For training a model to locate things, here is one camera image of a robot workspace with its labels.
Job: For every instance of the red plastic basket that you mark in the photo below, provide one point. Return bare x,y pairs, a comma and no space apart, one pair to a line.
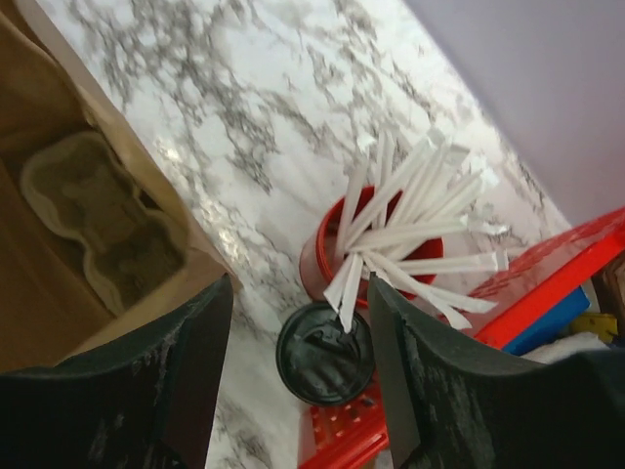
538,280

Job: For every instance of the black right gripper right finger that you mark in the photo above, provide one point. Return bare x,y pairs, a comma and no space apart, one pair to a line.
453,402

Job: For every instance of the brown paper bag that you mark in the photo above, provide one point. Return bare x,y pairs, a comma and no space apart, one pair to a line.
48,309

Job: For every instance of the red cup with straws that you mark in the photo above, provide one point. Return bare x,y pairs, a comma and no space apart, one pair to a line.
389,211

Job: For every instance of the blue snack box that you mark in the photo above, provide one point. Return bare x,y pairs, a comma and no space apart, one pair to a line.
547,328

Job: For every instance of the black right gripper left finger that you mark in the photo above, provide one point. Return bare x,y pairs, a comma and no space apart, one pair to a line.
144,400

